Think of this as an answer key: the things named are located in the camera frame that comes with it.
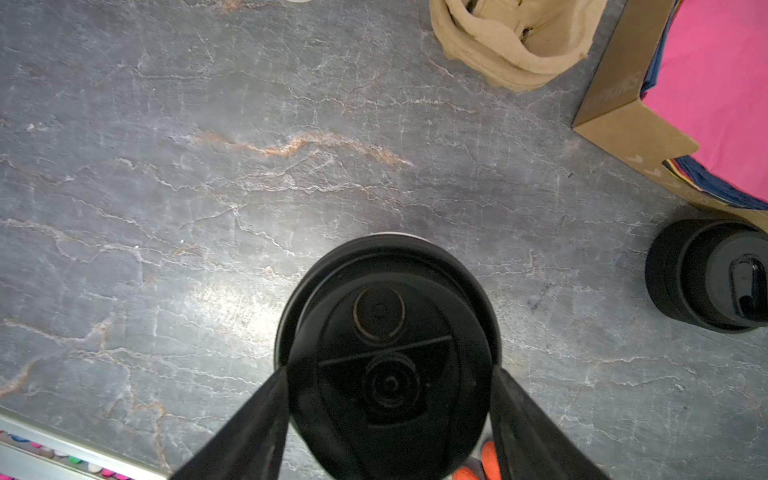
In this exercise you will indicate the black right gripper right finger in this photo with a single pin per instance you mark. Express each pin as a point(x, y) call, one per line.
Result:
point(528, 443)

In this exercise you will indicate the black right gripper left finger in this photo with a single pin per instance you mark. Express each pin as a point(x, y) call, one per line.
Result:
point(251, 444)

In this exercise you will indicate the orange white work glove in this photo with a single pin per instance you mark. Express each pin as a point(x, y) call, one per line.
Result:
point(484, 467)

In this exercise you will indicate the stack of black cup lids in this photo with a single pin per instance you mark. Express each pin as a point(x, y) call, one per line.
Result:
point(711, 274)

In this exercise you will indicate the brown pulp cup carrier stack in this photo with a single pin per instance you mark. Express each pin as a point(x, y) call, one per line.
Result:
point(518, 45)

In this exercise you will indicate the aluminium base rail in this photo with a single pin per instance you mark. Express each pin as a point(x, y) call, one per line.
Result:
point(31, 450)

